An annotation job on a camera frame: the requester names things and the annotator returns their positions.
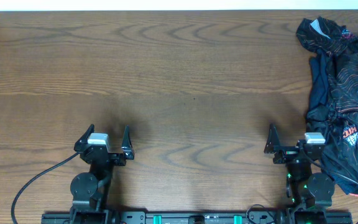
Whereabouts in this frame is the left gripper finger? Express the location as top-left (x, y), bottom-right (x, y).
top-left (121, 126), bottom-right (134, 160)
top-left (74, 124), bottom-right (94, 152)

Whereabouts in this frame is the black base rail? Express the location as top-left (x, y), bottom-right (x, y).
top-left (41, 210), bottom-right (352, 224)

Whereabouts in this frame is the right black cable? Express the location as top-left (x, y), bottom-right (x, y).
top-left (301, 149), bottom-right (358, 224)

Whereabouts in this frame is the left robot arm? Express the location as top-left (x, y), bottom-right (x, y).
top-left (69, 124), bottom-right (135, 224)

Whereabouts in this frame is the left black cable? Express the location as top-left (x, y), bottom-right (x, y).
top-left (11, 151), bottom-right (81, 224)

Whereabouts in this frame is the black orange patterned jersey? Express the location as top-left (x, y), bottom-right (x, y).
top-left (296, 17), bottom-right (358, 194)

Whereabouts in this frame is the black cable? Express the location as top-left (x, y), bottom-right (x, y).
top-left (11, 151), bottom-right (81, 224)
top-left (301, 149), bottom-right (358, 224)

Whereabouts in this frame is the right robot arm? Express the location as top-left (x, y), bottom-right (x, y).
top-left (264, 124), bottom-right (334, 223)

